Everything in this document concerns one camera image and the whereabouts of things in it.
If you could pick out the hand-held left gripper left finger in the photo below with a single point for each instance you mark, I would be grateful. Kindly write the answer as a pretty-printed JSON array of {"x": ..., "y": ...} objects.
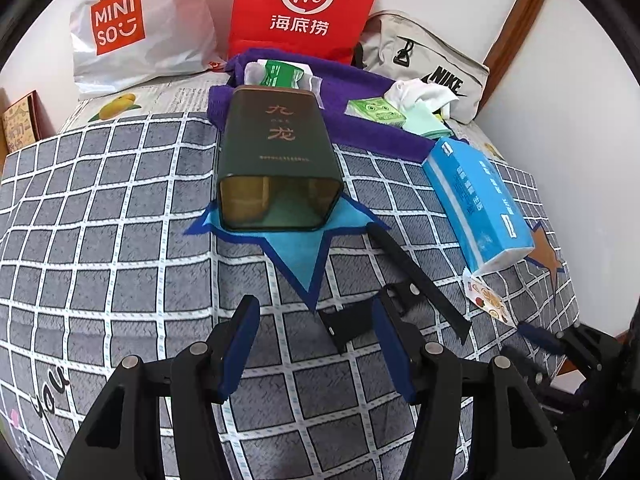
[{"x": 240, "y": 350}]

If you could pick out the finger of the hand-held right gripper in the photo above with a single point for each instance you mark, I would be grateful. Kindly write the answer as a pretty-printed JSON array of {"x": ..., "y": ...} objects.
[
  {"x": 540, "y": 336},
  {"x": 525, "y": 367}
]

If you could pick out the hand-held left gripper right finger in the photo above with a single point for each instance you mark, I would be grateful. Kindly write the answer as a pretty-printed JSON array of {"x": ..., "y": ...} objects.
[{"x": 395, "y": 350}]

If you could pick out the blue tissue pack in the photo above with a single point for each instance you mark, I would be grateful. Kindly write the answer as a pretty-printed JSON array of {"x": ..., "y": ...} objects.
[{"x": 475, "y": 200}]

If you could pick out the dark green tin box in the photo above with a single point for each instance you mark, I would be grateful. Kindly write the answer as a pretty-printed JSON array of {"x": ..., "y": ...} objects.
[{"x": 270, "y": 135}]

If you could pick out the white cloth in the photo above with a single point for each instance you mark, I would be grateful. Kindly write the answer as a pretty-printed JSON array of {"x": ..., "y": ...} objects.
[{"x": 415, "y": 92}]

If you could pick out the green and white packet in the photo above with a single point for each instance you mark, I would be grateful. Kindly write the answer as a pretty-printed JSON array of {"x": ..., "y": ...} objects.
[{"x": 314, "y": 85}]

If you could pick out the green wet wipes packet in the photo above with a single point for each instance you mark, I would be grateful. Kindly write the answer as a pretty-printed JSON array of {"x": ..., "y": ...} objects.
[{"x": 280, "y": 74}]

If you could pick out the cartoon print snack packet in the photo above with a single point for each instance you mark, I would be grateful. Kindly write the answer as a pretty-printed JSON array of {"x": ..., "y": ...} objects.
[{"x": 487, "y": 297}]

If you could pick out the grey checked blanket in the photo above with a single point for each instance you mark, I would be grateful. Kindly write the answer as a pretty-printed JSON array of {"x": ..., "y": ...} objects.
[{"x": 125, "y": 260}]

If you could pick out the light green folded cloth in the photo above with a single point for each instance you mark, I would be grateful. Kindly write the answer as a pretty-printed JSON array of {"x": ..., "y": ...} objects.
[{"x": 425, "y": 125}]

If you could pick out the green cartoon tissue pack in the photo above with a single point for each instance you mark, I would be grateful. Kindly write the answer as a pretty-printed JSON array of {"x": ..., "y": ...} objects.
[{"x": 375, "y": 110}]

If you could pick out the purple towel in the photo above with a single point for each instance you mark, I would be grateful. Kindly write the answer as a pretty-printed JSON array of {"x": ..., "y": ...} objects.
[{"x": 350, "y": 85}]

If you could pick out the grey waist bag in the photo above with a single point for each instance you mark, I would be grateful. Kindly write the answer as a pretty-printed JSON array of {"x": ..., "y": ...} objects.
[{"x": 440, "y": 55}]

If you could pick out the brown patterned box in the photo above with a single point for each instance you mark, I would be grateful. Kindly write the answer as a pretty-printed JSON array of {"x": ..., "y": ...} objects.
[{"x": 20, "y": 120}]

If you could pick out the white plastic shopping bag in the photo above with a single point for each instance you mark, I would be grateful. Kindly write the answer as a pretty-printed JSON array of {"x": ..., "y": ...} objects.
[{"x": 165, "y": 20}]

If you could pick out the red paper shopping bag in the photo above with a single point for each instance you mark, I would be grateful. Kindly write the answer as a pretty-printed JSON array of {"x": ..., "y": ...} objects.
[{"x": 260, "y": 0}]

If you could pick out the black folding bracket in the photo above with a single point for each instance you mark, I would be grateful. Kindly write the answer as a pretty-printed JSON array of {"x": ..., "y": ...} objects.
[{"x": 425, "y": 285}]

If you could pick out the brown wooden door frame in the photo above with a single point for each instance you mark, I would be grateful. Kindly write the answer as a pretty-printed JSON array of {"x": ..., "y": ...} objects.
[{"x": 520, "y": 20}]

